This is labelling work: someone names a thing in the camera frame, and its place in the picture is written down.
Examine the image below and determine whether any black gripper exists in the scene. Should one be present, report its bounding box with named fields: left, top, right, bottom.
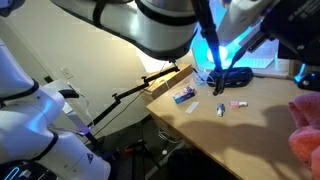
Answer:
left=260, top=0, right=320, bottom=92

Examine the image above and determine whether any pink orange towel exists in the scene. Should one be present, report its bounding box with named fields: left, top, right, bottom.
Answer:
left=287, top=92, right=320, bottom=180

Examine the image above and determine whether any black zipper pouch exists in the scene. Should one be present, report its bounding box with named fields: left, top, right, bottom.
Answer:
left=206, top=66, right=255, bottom=89

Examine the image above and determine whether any pink nail polish bottle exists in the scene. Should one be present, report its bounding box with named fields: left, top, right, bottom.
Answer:
left=228, top=100, right=249, bottom=109

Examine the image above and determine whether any small blue bottle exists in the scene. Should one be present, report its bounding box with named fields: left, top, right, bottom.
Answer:
left=216, top=102, right=227, bottom=118

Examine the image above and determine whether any clear plastic cup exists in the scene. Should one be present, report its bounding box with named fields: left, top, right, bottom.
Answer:
left=192, top=67, right=210, bottom=87

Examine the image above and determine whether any small blue pink carton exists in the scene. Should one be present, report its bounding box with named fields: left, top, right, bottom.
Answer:
left=172, top=85, right=197, bottom=105

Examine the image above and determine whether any wooden box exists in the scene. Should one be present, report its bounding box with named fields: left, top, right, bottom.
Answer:
left=139, top=63, right=194, bottom=103

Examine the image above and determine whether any white floor cable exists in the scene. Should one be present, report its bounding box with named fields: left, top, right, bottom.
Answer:
left=157, top=128, right=185, bottom=145

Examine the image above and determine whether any red handled tool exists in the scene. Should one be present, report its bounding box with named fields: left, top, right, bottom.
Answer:
left=124, top=142, right=145, bottom=155

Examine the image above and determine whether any white wall socket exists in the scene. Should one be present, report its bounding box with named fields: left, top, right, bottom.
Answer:
left=60, top=67, right=74, bottom=80

